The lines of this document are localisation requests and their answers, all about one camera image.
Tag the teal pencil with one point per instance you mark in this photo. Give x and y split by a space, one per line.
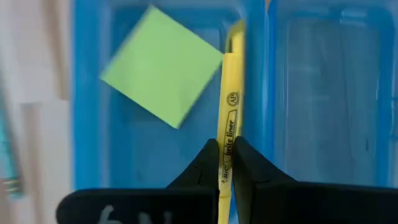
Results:
7 149

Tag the blue plastic pencil case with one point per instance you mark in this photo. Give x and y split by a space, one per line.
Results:
326 93

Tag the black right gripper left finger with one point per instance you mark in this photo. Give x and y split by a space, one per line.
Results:
186 202

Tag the green sticky note pad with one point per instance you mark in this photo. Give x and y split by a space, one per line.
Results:
161 65

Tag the yellow highlighter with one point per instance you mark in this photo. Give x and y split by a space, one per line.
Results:
230 93

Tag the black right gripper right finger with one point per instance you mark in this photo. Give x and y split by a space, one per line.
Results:
311 205

